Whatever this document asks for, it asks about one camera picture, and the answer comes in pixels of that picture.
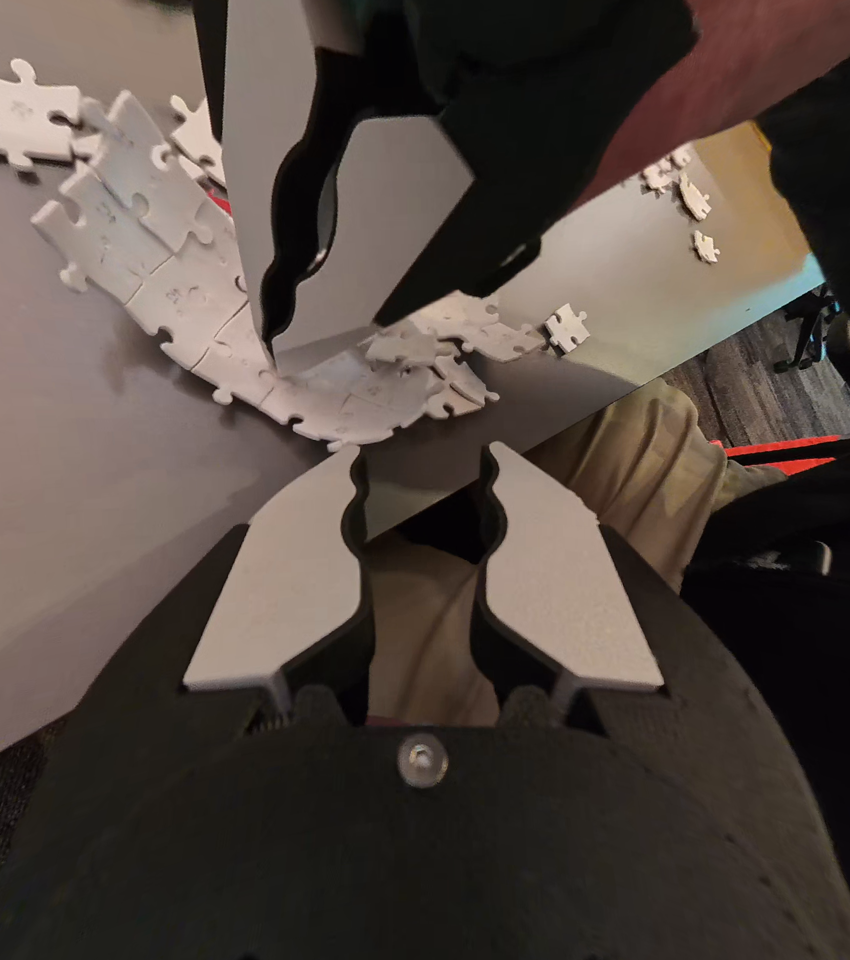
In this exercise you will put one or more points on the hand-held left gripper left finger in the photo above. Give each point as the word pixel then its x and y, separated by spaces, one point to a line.
pixel 282 585

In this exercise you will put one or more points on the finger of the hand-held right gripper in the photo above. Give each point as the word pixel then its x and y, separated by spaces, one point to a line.
pixel 402 225
pixel 260 112

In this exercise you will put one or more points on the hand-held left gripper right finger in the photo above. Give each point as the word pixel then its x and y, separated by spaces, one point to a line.
pixel 567 585

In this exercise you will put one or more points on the white wedge puzzle section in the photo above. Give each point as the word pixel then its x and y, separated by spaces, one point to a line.
pixel 365 412

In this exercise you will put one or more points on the curved white puzzle strip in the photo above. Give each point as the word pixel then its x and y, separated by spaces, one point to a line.
pixel 132 285

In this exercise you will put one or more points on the person's right forearm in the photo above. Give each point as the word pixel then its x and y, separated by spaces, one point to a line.
pixel 694 90

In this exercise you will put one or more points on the white puzzle piece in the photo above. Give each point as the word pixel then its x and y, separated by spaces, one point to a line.
pixel 706 247
pixel 566 330
pixel 16 112
pixel 196 139
pixel 694 199

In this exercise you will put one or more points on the small white puzzle section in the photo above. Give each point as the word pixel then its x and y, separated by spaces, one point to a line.
pixel 666 171

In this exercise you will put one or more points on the pile of white puzzle pieces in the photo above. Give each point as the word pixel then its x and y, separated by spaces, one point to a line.
pixel 485 337

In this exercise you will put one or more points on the person's black shirt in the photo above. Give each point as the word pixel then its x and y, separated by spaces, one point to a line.
pixel 844 225

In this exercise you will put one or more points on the black chair base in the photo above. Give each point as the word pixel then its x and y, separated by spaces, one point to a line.
pixel 807 330

